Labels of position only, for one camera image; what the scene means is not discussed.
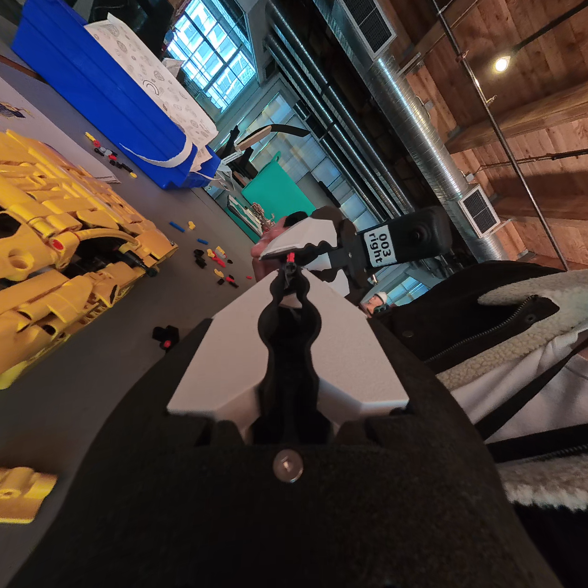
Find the black monitor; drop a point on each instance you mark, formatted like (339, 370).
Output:
(138, 23)

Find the black and yellow brick subassembly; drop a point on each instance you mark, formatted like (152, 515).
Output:
(163, 334)

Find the large paned window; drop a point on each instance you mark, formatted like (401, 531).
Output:
(206, 50)

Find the dark ceiling pipes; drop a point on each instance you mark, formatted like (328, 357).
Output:
(321, 119)

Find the black brick with red pin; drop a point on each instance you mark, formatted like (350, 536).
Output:
(288, 273)

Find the yellow toy brick car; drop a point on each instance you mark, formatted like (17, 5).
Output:
(69, 229)

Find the black ceiling conduit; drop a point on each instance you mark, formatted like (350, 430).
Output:
(494, 121)

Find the blue plastic bin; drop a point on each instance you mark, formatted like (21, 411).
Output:
(92, 92)

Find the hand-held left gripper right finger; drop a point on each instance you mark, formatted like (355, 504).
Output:
(358, 367)

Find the scattered mixed brick pieces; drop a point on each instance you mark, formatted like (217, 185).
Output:
(216, 259)

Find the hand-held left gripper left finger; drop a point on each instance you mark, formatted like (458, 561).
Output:
(216, 367)

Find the silver spiral air duct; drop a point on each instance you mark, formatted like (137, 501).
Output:
(413, 128)

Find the person's right hand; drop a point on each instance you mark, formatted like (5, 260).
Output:
(268, 235)

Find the round ceiling lamp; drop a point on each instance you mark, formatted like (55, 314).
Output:
(502, 64)

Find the wooden tilting book stand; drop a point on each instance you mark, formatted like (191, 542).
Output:
(257, 137)

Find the white patterned paper bag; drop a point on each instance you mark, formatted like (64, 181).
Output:
(151, 78)

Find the open instruction booklet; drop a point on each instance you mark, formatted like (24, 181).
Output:
(46, 128)

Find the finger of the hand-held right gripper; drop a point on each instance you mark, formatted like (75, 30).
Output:
(337, 284)
(298, 239)

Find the yellow connector brick with hole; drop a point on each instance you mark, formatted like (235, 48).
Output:
(23, 494)

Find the white vent grille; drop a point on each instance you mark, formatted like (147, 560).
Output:
(370, 25)
(478, 212)

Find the small cluster of brick pieces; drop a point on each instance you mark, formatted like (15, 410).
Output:
(110, 154)

